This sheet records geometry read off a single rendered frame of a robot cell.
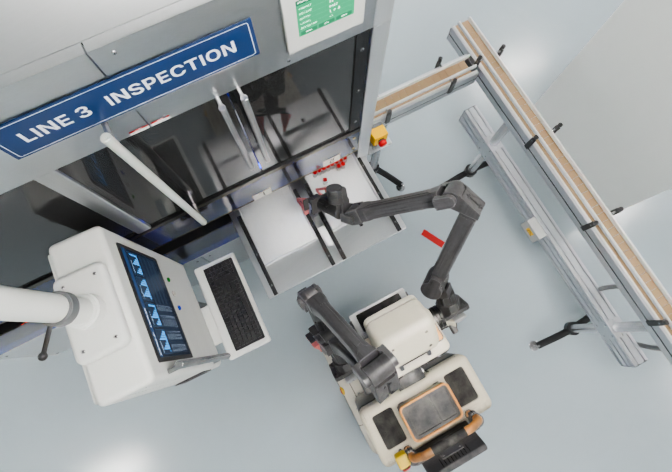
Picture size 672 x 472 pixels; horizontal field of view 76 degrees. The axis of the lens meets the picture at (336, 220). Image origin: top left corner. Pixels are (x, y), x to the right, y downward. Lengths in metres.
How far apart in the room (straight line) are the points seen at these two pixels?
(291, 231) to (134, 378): 0.95
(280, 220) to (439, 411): 1.06
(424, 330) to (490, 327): 1.54
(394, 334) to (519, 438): 1.76
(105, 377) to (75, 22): 0.89
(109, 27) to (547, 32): 3.37
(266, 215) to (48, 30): 1.24
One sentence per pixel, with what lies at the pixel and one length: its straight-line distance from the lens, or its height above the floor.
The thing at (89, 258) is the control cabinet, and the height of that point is 1.55.
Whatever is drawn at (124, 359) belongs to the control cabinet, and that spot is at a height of 1.55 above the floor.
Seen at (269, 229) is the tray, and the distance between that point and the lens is 2.01.
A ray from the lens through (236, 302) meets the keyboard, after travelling 2.03.
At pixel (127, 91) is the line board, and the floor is 1.96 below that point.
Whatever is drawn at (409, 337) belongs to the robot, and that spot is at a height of 1.38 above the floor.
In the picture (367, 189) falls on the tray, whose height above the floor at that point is 0.88.
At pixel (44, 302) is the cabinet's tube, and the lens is 1.18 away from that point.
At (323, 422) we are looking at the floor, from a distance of 2.85.
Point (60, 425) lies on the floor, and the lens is 3.29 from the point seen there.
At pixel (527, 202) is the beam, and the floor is 0.55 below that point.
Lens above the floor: 2.81
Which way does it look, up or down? 75 degrees down
